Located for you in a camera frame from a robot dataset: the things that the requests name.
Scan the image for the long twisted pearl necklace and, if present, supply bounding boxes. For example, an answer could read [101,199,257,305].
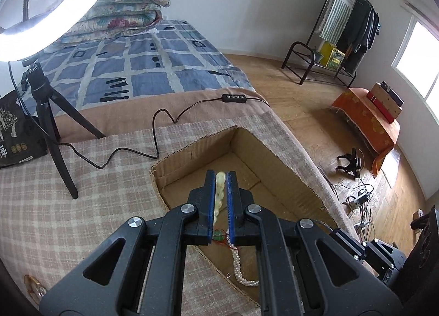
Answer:
[225,227,261,288]

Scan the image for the red strap wristwatch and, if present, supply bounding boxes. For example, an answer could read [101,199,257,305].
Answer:
[24,274,47,304]

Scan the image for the open cardboard box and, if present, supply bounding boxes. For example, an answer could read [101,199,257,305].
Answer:
[151,127,342,309]

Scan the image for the beige plaid blanket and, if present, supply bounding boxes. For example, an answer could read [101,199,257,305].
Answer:
[1,88,353,315]

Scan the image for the small black floor tripod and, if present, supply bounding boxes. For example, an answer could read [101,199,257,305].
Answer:
[336,147,363,179]

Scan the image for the orange cloth covered table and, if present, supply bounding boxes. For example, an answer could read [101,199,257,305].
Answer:
[331,87,400,178]

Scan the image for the cardboard box with books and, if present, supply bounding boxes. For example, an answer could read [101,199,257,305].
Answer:
[367,81,404,123]

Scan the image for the black snack bag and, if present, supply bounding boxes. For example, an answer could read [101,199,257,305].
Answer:
[0,90,48,168]

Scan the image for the black tripod stand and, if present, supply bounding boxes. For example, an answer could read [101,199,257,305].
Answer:
[25,63,105,200]

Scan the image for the blue checked bed sheet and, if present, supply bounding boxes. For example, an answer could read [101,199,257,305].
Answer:
[37,20,253,110]

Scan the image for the window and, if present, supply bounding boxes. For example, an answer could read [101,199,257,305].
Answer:
[391,16,438,101]

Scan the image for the black clothes rack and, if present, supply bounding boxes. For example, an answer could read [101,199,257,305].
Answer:
[281,0,356,88]

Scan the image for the yellow green box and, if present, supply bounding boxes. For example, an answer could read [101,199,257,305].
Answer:
[319,41,345,69]

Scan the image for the dark hanging clothes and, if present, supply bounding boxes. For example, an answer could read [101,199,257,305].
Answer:
[336,0,381,75]

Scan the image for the striped hanging towel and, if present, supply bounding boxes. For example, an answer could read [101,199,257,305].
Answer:
[315,0,356,45]

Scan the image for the folded floral quilt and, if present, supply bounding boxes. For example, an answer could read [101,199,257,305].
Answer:
[57,0,170,47]

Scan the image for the floor power strip and cables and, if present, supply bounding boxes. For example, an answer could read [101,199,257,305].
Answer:
[318,167,382,245]

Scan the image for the black power cable with switch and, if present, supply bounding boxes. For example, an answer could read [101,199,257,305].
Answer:
[8,60,272,170]

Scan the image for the white ring light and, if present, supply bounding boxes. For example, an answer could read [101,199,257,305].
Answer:
[0,0,130,63]

